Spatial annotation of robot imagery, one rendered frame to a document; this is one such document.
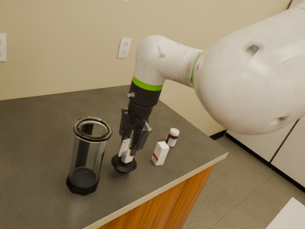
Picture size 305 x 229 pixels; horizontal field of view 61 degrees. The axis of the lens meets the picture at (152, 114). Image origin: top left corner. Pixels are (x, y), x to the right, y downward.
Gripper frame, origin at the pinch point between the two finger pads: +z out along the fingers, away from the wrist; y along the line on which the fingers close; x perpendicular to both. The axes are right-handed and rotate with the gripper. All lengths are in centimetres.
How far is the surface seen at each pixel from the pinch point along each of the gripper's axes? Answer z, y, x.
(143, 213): 27.2, 10.0, 8.2
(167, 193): 22.3, 10.0, 20.2
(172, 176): 9.7, 10.9, 16.4
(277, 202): 104, 36, 188
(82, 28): -21, -60, 14
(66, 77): 3, -60, 9
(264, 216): 104, 36, 159
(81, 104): 10.0, -44.9, 9.3
